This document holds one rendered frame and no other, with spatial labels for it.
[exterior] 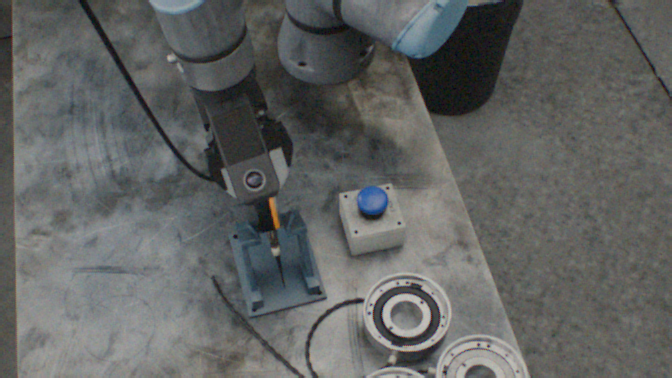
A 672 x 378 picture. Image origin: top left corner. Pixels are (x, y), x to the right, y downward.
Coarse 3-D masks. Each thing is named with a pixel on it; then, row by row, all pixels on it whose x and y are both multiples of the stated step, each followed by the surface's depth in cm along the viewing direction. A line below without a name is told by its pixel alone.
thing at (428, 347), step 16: (384, 288) 99; (432, 288) 98; (368, 304) 97; (400, 304) 98; (416, 304) 98; (448, 304) 96; (368, 320) 96; (384, 320) 96; (448, 320) 95; (368, 336) 96; (384, 352) 95; (400, 352) 93; (416, 352) 93; (432, 352) 95
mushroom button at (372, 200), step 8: (360, 192) 101; (368, 192) 101; (376, 192) 101; (384, 192) 101; (360, 200) 100; (368, 200) 100; (376, 200) 100; (384, 200) 100; (360, 208) 100; (368, 208) 100; (376, 208) 100; (384, 208) 100
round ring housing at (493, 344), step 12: (468, 336) 94; (480, 336) 94; (492, 336) 94; (456, 348) 94; (468, 348) 94; (480, 348) 94; (492, 348) 94; (504, 348) 94; (444, 360) 93; (468, 360) 93; (480, 360) 93; (516, 360) 93; (468, 372) 94; (480, 372) 95; (492, 372) 93; (516, 372) 93
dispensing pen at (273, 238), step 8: (264, 200) 93; (256, 208) 93; (264, 208) 93; (256, 216) 97; (264, 216) 94; (264, 224) 94; (272, 224) 94; (272, 232) 96; (272, 240) 97; (272, 248) 97; (280, 264) 98; (280, 272) 99
